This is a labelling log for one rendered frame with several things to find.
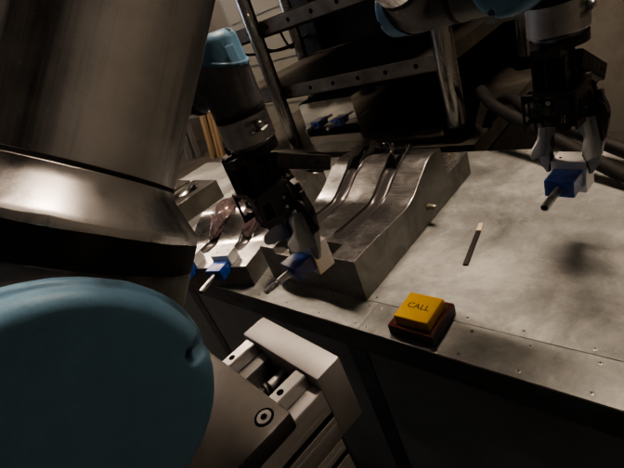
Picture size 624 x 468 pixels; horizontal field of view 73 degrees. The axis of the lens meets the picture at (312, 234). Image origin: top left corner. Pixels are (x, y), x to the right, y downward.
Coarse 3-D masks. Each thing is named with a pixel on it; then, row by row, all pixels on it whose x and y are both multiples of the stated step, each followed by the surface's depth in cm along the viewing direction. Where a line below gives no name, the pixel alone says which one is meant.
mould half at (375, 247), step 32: (384, 160) 98; (416, 160) 92; (448, 160) 104; (320, 192) 105; (352, 192) 98; (416, 192) 88; (448, 192) 99; (320, 224) 92; (384, 224) 83; (416, 224) 89; (288, 256) 87; (352, 256) 76; (384, 256) 82; (320, 288) 86; (352, 288) 79
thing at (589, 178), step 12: (564, 156) 67; (576, 156) 66; (552, 168) 68; (564, 168) 67; (576, 168) 65; (552, 180) 65; (564, 180) 64; (576, 180) 63; (588, 180) 66; (552, 192) 64; (564, 192) 65; (576, 192) 64
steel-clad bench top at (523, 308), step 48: (480, 192) 98; (528, 192) 91; (432, 240) 88; (480, 240) 82; (528, 240) 77; (576, 240) 73; (240, 288) 97; (288, 288) 91; (384, 288) 80; (432, 288) 75; (480, 288) 71; (528, 288) 68; (576, 288) 64; (384, 336) 69; (480, 336) 63; (528, 336) 60; (576, 336) 57; (576, 384) 52
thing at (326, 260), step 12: (324, 240) 71; (300, 252) 72; (312, 252) 70; (324, 252) 71; (288, 264) 70; (300, 264) 69; (312, 264) 71; (324, 264) 72; (288, 276) 70; (300, 276) 69
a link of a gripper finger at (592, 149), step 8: (592, 120) 60; (584, 128) 60; (592, 128) 61; (584, 136) 60; (592, 136) 61; (600, 136) 61; (584, 144) 60; (592, 144) 61; (600, 144) 61; (584, 152) 59; (592, 152) 61; (600, 152) 62; (584, 160) 60; (592, 160) 63; (600, 160) 63; (592, 168) 64
